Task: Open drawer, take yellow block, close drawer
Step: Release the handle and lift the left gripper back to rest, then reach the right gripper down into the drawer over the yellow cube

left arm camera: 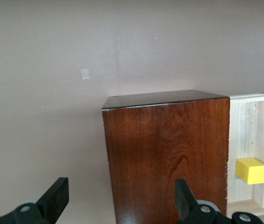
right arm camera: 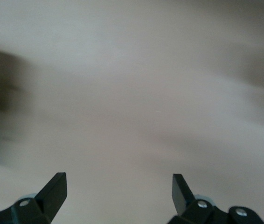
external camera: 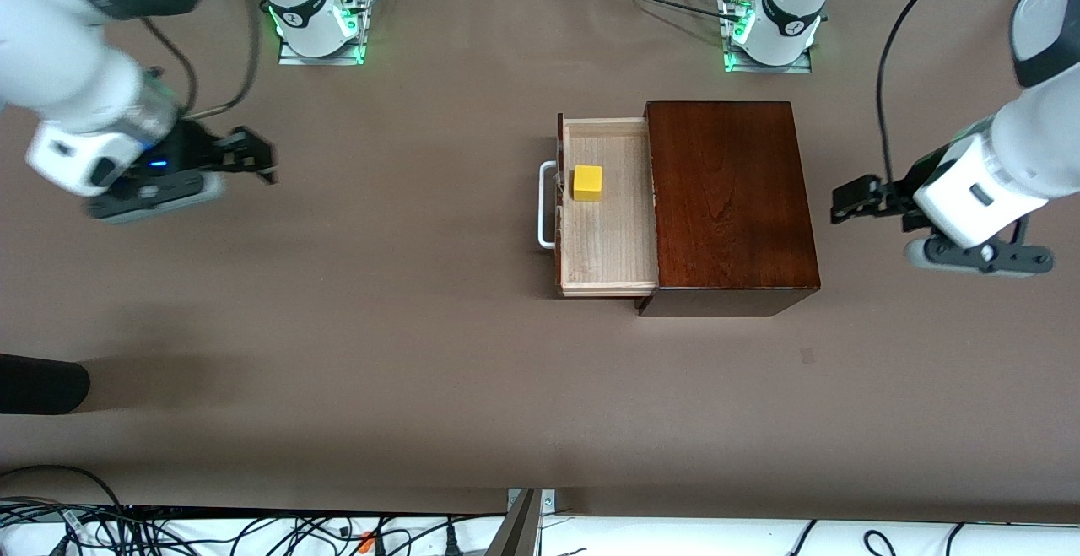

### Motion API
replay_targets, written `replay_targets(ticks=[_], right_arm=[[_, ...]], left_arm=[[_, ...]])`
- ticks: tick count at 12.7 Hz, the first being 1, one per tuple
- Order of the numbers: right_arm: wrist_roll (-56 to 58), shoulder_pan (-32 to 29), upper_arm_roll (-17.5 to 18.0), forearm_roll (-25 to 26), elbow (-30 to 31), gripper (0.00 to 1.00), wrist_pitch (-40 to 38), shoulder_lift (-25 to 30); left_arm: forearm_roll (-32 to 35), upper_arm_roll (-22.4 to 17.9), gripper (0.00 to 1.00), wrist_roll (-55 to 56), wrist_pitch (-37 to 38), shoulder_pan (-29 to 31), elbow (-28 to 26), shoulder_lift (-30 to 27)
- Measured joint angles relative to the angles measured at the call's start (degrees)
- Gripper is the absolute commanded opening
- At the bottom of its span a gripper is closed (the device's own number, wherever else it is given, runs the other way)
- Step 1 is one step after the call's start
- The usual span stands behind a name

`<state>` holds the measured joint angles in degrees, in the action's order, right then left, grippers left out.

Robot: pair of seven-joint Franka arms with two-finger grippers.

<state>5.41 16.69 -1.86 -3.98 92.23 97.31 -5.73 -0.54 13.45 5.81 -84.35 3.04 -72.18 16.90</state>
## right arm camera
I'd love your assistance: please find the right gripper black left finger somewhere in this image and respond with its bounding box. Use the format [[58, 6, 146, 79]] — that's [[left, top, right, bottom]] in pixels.
[[0, 172, 67, 224]]

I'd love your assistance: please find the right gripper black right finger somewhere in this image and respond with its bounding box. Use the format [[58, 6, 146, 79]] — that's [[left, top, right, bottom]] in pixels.
[[168, 173, 264, 224]]

